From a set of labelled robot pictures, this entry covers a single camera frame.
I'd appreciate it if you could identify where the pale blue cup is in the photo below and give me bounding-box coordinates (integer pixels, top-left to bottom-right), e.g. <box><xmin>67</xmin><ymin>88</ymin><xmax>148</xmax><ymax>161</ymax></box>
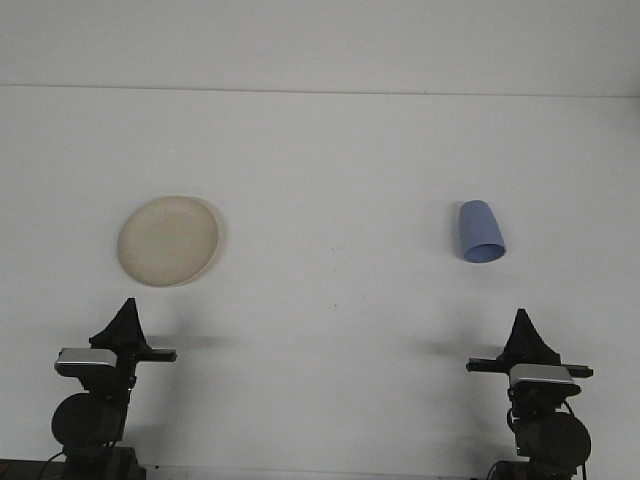
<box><xmin>458</xmin><ymin>199</ymin><xmax>507</xmax><ymax>264</ymax></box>

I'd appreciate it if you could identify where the pale cream round plate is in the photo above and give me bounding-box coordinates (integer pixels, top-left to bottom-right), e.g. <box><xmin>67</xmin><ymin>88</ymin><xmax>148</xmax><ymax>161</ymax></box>
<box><xmin>116</xmin><ymin>195</ymin><xmax>225</xmax><ymax>289</ymax></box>

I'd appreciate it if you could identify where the dark platform edge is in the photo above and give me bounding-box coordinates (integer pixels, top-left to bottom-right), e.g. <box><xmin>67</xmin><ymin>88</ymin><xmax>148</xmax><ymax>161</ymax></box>
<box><xmin>0</xmin><ymin>457</ymin><xmax>66</xmax><ymax>480</ymax></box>

